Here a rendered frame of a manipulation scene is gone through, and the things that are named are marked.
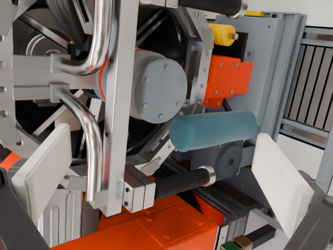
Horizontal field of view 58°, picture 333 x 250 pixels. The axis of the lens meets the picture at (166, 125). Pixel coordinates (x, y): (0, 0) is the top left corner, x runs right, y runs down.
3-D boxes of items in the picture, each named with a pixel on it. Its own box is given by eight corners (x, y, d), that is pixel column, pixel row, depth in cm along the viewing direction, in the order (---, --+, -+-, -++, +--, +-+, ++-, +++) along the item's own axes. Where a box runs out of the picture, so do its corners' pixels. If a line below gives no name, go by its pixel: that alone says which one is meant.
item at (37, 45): (80, 3, 112) (-16, 13, 95) (88, 3, 106) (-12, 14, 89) (94, 86, 125) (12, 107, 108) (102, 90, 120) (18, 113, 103)
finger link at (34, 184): (33, 230, 15) (18, 229, 15) (72, 161, 21) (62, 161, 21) (26, 178, 14) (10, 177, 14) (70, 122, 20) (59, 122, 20)
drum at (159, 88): (138, 44, 75) (84, 40, 67) (196, 57, 60) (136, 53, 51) (133, 99, 80) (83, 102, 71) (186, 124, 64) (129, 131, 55)
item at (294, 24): (233, 12, 136) (218, 9, 130) (308, 15, 110) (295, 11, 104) (214, 117, 151) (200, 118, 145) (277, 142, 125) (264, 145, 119)
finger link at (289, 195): (300, 190, 14) (315, 191, 14) (257, 132, 21) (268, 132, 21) (287, 240, 15) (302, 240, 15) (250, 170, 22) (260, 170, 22)
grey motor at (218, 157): (202, 106, 158) (147, 110, 136) (271, 132, 127) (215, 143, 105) (197, 138, 163) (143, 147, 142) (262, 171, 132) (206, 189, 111)
